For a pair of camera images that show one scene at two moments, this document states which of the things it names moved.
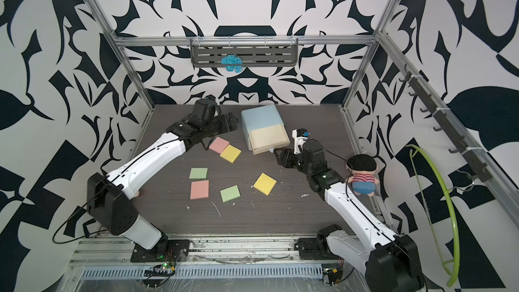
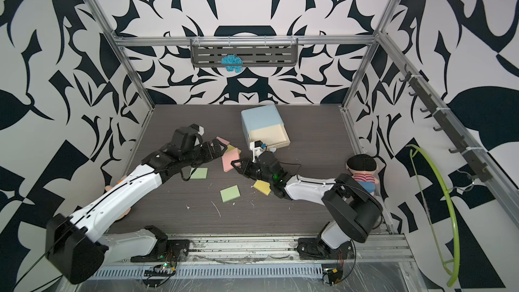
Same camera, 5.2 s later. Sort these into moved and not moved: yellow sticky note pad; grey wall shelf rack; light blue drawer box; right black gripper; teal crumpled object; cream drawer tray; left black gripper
Moved: left black gripper; right black gripper
Not moved: light blue drawer box; cream drawer tray; grey wall shelf rack; yellow sticky note pad; teal crumpled object
